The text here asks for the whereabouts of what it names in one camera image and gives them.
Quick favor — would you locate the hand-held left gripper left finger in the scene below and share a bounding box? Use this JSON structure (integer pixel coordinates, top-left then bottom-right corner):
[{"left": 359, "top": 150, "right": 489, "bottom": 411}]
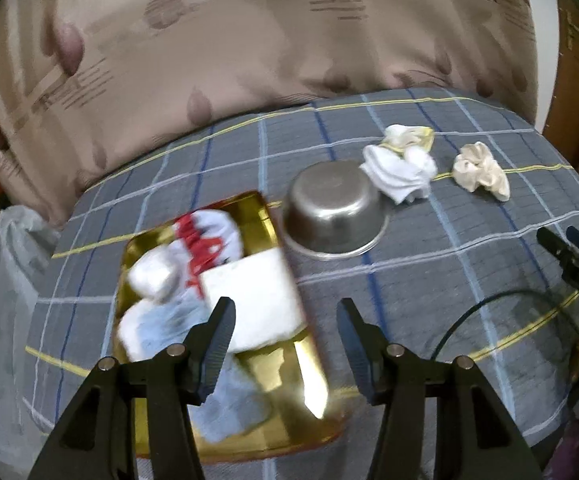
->
[{"left": 28, "top": 296, "right": 237, "bottom": 480}]

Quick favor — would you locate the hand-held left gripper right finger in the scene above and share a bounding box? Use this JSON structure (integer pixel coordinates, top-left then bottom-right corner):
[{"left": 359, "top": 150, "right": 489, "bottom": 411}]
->
[{"left": 337, "top": 298, "right": 543, "bottom": 480}]

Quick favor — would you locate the gold tin box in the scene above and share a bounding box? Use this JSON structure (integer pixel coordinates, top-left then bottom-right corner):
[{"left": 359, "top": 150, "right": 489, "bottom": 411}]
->
[{"left": 112, "top": 190, "right": 350, "bottom": 461}]

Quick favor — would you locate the light blue towel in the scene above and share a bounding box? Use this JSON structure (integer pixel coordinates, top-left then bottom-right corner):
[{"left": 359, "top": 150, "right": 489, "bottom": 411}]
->
[{"left": 118, "top": 287, "right": 272, "bottom": 443}]

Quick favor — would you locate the white towel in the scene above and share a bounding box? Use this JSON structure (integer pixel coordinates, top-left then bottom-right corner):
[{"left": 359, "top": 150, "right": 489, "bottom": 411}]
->
[{"left": 202, "top": 250, "right": 307, "bottom": 353}]

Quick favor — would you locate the shiny white satin cloth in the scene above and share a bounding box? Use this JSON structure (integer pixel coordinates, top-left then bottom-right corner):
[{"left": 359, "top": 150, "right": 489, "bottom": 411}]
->
[{"left": 128, "top": 249, "right": 186, "bottom": 303}]

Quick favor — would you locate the red and white ruffled cloth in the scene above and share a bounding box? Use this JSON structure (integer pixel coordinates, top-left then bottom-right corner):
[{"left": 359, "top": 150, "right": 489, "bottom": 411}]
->
[{"left": 173, "top": 211, "right": 245, "bottom": 301}]

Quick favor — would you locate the grey plaid bed sheet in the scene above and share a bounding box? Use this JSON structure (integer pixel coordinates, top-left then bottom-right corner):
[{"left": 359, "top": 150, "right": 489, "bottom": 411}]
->
[{"left": 24, "top": 87, "right": 579, "bottom": 480}]

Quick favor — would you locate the cream satin scrunchie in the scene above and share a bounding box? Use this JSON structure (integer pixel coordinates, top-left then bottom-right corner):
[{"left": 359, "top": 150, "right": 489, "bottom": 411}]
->
[{"left": 452, "top": 141, "right": 511, "bottom": 203}]

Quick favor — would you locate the stainless steel bowl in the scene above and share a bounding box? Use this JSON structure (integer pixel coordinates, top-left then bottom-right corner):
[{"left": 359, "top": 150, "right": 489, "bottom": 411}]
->
[{"left": 282, "top": 161, "right": 391, "bottom": 261}]

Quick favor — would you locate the white sock cloth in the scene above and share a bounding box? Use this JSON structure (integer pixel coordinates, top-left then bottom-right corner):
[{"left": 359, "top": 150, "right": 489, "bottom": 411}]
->
[{"left": 362, "top": 144, "right": 439, "bottom": 206}]

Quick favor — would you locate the yellow trimmed white cloth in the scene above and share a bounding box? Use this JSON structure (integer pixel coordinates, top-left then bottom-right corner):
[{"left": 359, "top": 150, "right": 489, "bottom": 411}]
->
[{"left": 383, "top": 124, "right": 436, "bottom": 156}]

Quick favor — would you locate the translucent plastic bag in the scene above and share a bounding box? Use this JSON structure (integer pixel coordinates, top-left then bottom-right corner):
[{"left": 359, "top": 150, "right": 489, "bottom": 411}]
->
[{"left": 0, "top": 205, "right": 70, "bottom": 466}]

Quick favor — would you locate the beige leaf printed curtain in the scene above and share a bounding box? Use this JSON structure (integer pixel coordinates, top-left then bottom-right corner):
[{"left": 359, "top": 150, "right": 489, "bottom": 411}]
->
[{"left": 0, "top": 0, "right": 537, "bottom": 231}]

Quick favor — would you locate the black cable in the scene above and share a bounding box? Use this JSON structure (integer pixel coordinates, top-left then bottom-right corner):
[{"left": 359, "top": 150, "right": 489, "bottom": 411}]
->
[{"left": 432, "top": 287, "right": 579, "bottom": 361}]

